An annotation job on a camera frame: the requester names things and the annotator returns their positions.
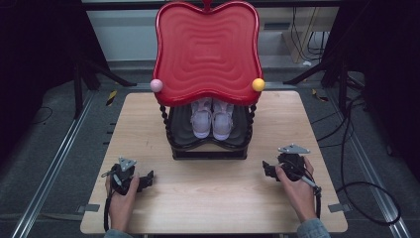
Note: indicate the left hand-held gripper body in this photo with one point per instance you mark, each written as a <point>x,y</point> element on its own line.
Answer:
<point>121,180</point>

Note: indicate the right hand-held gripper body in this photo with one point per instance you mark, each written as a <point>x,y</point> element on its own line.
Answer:
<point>292,165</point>

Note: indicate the purple sandal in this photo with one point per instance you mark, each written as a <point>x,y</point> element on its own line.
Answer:
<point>222,124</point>
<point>201,122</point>

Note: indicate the red and black two-tier rack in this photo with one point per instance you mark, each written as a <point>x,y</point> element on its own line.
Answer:
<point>208,49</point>

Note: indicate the person's left hand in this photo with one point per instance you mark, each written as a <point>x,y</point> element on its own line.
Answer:
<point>121,206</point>

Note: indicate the person's right hand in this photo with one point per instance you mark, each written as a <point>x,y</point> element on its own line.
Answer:
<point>302,198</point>

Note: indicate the grey tape piece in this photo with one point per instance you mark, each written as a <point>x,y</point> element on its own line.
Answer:
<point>89,208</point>
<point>338,208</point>

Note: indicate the yellow and black floor tape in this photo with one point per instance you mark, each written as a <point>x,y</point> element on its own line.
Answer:
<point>318,95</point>
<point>111,97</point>

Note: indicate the black metal stand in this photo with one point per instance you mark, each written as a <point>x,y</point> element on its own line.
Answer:
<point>78,92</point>
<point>343,89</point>

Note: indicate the white panel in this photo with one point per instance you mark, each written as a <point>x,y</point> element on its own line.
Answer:
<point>125,36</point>

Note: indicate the metal floor rail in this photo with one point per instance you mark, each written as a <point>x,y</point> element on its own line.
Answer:
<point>369,172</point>
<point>56,165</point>

